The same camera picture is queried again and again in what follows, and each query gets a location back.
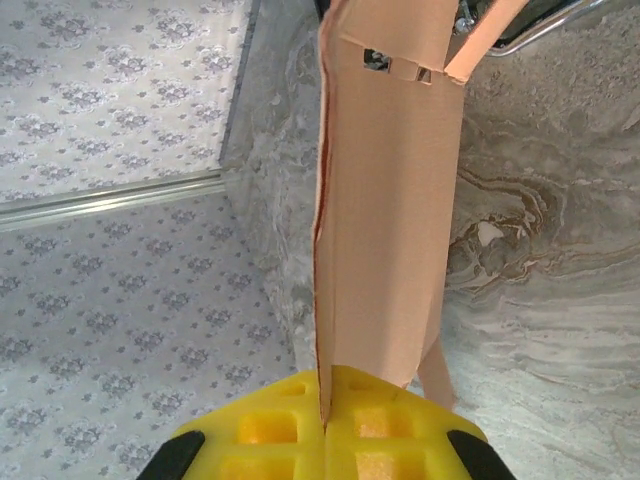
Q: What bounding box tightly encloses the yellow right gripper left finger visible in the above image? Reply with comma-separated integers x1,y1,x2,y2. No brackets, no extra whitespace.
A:
142,369,327,480

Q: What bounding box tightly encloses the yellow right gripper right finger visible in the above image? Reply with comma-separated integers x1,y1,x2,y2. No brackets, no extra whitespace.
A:
324,364,512,480

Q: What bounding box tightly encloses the salmon cloth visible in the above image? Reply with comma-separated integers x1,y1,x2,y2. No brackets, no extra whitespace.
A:
310,0,529,432

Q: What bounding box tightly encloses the black rectangular case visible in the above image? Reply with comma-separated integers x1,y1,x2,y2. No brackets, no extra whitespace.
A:
452,0,606,58

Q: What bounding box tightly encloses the aluminium frame post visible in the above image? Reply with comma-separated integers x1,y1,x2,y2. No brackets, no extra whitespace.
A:
0,168,227,233

